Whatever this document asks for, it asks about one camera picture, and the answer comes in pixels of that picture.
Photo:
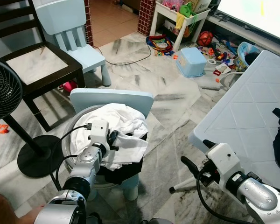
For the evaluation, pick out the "large light blue table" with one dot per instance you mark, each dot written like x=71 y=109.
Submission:
x=242 y=107

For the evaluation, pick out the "person bare forearm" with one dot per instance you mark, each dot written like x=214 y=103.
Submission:
x=9 y=207

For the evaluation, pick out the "pink toy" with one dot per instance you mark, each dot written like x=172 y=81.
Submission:
x=68 y=86

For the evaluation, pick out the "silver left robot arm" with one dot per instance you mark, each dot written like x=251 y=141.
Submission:
x=86 y=163

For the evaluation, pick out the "blue patterned bucket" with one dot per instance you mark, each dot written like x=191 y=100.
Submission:
x=246 y=50

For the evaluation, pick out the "green toy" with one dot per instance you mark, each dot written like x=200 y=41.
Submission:
x=186 y=9

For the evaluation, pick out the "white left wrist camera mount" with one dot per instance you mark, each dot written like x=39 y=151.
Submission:
x=98 y=133

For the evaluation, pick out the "yellow cloth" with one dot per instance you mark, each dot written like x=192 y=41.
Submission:
x=179 y=21

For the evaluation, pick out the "light blue child chair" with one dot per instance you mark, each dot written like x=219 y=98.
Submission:
x=112 y=97
x=70 y=18

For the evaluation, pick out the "colourful toy rings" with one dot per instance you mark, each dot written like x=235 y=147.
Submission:
x=159 y=44

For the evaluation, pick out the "white garment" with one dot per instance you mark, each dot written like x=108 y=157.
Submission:
x=121 y=116

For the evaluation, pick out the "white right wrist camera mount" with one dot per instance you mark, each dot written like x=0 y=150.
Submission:
x=224 y=161

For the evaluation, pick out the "orange ball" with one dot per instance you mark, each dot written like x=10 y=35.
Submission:
x=205 y=38

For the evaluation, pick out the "black floor fan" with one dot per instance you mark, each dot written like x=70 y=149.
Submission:
x=2 y=91

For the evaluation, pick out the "dark wooden chair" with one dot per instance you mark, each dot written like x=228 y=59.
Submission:
x=37 y=65

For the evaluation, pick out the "orange toy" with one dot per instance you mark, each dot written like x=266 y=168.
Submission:
x=1 y=129

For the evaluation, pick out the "light blue plastic container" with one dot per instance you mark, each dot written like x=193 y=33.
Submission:
x=191 y=63

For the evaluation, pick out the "grey laundry basket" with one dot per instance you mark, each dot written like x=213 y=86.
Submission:
x=67 y=144

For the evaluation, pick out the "white toy shelf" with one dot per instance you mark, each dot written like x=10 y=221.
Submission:
x=155 y=18

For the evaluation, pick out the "television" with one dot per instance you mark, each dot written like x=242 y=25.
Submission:
x=256 y=14

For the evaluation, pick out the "red brick pillar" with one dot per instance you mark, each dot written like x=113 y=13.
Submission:
x=146 y=16

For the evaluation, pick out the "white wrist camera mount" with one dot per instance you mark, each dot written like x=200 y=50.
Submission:
x=224 y=161
x=98 y=133

